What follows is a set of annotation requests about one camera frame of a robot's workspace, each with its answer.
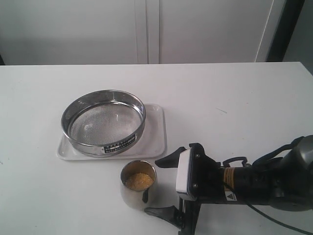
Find round stainless steel sieve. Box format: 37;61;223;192
61;90;146;157

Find black camera cable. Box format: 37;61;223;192
222;137;313;233

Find stainless steel cup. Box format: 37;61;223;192
120;160;158;210

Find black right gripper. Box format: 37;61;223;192
144;143;237;235

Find white cabinet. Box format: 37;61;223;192
0;0;286;65

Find yellow and white grains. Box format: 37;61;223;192
125;173;154;191

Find white plastic tray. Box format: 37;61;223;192
56;104;167;161

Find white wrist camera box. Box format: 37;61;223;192
176;148;193;198

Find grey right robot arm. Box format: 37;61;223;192
144;136;313;235

